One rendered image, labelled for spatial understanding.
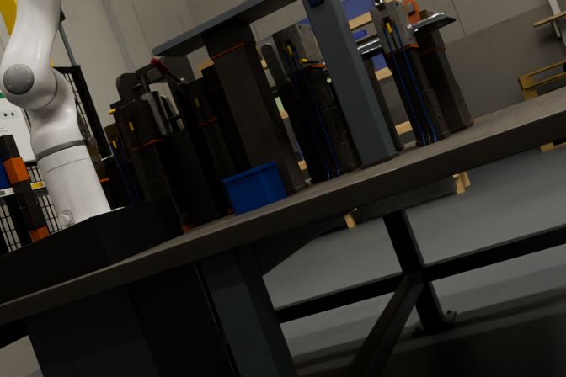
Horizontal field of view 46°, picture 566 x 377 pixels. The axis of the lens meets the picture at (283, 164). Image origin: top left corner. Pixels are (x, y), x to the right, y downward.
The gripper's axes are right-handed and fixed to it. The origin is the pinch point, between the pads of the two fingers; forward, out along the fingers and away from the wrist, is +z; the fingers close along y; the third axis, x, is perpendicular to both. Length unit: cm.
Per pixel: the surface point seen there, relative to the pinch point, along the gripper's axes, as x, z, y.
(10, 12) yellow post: 152, -61, 55
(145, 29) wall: 385, -152, 418
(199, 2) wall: 397, -191, 549
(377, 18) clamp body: -20.7, 19.1, 13.9
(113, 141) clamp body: 64, 21, 0
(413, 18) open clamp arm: -18, 18, 47
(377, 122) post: -18.1, 43.6, -2.1
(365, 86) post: -18.0, 34.8, -0.9
